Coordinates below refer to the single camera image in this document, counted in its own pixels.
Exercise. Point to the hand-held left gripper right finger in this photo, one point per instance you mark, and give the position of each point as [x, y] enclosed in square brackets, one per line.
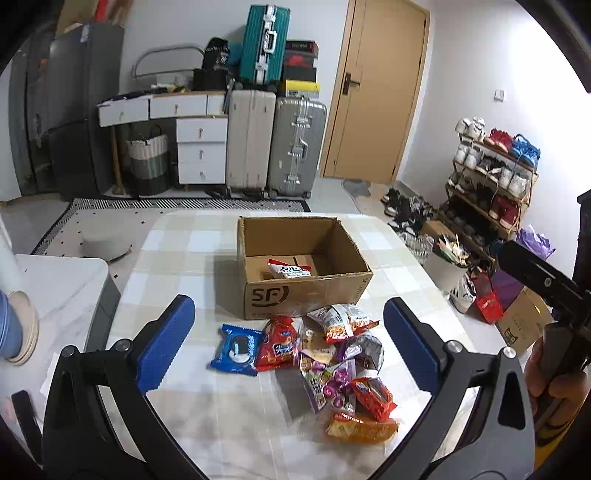
[408, 341]

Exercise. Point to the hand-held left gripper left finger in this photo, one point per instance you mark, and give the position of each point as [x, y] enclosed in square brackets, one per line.
[168, 341]

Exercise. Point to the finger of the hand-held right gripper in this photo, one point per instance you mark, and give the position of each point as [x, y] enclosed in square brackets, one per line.
[531, 270]

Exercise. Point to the white orange snack packet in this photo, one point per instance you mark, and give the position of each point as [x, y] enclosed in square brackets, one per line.
[344, 325]

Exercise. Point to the blue cookie packet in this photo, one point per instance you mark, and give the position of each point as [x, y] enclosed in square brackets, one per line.
[235, 348]

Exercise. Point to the person's right hand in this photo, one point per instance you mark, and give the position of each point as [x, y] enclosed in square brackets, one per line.
[570, 385]

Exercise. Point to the purple gift bag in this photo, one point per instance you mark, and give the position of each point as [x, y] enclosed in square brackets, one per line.
[535, 242]

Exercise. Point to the silver black snack packet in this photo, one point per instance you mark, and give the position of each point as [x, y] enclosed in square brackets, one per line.
[369, 350]

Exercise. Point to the owl print cardboard box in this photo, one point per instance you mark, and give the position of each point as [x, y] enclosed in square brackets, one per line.
[521, 318]

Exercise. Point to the red shopping bag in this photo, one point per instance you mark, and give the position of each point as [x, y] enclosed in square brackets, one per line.
[487, 300]

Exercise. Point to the small red orange packet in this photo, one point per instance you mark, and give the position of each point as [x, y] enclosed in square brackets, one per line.
[374, 397]

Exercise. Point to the black cabinet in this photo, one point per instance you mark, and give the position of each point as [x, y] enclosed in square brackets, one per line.
[585, 230]

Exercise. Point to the white sneaker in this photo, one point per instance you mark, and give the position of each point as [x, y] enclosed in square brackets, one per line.
[461, 295]

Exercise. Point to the white trash bin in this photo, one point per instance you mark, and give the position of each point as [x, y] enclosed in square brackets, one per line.
[443, 272]

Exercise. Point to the clear cracker packet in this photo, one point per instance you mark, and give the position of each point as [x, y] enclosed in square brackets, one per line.
[318, 353]

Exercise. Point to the assorted shoe collection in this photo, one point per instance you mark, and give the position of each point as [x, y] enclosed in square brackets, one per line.
[503, 180]

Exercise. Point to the purple candy packet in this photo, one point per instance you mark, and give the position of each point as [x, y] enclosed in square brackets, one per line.
[318, 387]

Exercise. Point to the white marble top cabinet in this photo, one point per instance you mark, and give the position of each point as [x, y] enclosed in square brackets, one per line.
[64, 295]

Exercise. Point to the white round stool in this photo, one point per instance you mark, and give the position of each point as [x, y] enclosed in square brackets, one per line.
[104, 244]

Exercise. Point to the pile of dark sneakers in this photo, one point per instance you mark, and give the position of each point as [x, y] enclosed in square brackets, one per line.
[406, 207]

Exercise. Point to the white red snack packet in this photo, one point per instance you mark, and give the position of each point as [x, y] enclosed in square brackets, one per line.
[291, 270]

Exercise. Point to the black white patterned rug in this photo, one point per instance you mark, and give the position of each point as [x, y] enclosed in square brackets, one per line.
[115, 205]

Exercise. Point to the beige and blue bowl stack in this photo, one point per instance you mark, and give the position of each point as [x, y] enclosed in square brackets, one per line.
[21, 323]

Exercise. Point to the grey doormat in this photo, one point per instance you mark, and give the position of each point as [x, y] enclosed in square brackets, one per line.
[356, 188]

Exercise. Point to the woven laundry basket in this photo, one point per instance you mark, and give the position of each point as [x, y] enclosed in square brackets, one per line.
[147, 161]

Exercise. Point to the white drawer dresser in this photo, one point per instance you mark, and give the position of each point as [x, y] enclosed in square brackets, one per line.
[201, 152]

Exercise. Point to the beige suitcase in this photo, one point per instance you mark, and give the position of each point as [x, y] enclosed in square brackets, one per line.
[249, 138]

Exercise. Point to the wooden door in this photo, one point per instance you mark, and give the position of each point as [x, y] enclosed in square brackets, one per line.
[369, 115]

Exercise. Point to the silver suitcase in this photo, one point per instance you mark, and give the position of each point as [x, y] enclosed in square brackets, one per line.
[295, 143]

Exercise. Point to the dark grey refrigerator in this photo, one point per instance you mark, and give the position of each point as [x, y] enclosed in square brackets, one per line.
[78, 115]

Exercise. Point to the black storage box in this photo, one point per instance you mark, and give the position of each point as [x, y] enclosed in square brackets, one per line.
[207, 81]

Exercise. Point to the plain black shoe box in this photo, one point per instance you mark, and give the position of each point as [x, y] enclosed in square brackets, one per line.
[299, 74]

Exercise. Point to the black paper bag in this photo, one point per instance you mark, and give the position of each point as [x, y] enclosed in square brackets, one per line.
[216, 55]

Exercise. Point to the teal suitcase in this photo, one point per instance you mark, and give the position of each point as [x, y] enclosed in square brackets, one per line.
[256, 46]

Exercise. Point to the black shoe box red stripe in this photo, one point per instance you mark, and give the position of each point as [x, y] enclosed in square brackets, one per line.
[302, 46]

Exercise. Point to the arched metal frame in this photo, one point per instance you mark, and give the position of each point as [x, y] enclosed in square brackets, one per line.
[168, 48]

